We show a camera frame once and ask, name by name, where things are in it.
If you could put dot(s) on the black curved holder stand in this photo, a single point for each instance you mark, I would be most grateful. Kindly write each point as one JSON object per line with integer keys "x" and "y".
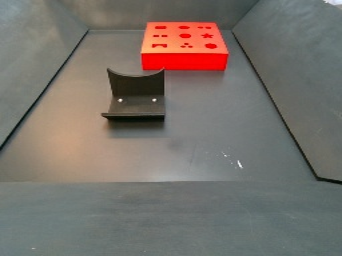
{"x": 138, "y": 96}

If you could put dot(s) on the red foam shape-sorter block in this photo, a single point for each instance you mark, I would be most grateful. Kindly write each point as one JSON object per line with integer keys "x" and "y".
{"x": 184, "y": 46}

